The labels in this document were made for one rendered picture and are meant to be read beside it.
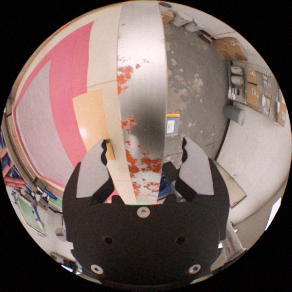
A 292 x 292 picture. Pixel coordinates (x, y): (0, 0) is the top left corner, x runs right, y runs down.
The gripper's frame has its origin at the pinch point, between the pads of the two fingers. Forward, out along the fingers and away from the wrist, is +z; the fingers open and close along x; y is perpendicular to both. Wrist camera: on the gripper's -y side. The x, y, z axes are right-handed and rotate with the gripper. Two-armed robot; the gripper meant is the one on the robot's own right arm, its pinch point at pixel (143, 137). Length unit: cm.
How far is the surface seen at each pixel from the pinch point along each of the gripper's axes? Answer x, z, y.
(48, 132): -19.7, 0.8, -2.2
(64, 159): -18.0, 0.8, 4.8
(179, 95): 59, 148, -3
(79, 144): -10.6, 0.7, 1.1
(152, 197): 1.1, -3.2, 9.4
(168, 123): 12.1, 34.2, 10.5
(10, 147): -53, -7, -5
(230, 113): 224, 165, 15
